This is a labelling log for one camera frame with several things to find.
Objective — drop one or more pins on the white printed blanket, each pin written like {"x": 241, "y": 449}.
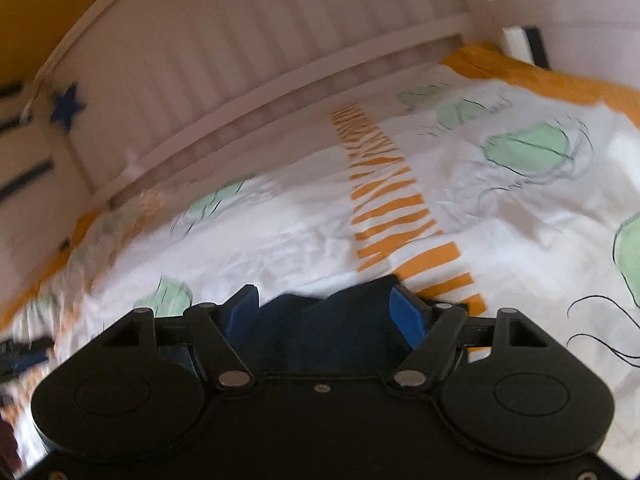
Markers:
{"x": 300, "y": 220}

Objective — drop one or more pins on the white wooden bed frame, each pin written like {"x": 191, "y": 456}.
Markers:
{"x": 240, "y": 50}

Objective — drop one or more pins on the white drawer cabinet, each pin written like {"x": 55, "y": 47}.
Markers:
{"x": 25, "y": 185}

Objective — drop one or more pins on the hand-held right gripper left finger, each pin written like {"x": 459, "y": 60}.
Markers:
{"x": 242, "y": 310}

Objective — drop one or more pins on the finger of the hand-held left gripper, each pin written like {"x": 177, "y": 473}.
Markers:
{"x": 22, "y": 362}

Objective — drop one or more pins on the dark navy garment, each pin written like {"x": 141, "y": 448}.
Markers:
{"x": 325, "y": 335}

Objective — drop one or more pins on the blue star sticker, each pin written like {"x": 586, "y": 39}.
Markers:
{"x": 68, "y": 104}

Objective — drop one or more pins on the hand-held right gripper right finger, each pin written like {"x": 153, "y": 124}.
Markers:
{"x": 407, "y": 319}

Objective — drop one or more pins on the orange bed sheet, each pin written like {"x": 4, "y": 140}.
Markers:
{"x": 540, "y": 77}

